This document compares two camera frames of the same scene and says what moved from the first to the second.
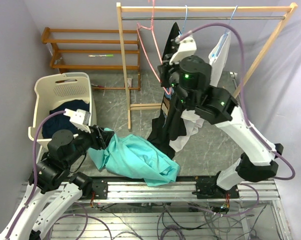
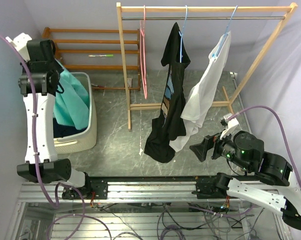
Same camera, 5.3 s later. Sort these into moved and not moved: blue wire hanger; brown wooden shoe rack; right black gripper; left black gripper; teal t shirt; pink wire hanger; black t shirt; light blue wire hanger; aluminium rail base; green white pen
Moved: pink wire hanger; right black gripper; left black gripper; teal t shirt
Not moved: brown wooden shoe rack; green white pen; blue wire hanger; black t shirt; light blue wire hanger; aluminium rail base
